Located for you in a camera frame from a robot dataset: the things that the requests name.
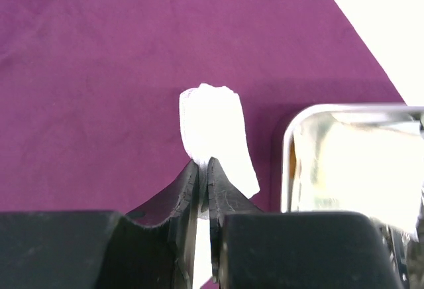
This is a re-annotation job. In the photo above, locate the bag of cotton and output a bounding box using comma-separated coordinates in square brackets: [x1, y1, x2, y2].
[291, 113, 423, 235]

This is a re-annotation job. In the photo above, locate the purple cloth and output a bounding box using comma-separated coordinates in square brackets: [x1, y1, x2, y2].
[1, 0, 400, 214]

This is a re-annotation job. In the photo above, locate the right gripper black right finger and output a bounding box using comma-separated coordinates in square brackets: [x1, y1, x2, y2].
[207, 158, 401, 288]

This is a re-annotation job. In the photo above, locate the gauze pad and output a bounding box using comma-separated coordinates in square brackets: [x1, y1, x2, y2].
[179, 83, 260, 286]

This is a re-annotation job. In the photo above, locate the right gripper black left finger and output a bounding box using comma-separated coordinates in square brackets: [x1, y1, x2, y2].
[1, 162, 199, 288]

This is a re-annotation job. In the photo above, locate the steel tray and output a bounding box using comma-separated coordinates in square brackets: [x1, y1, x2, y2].
[280, 104, 423, 288]

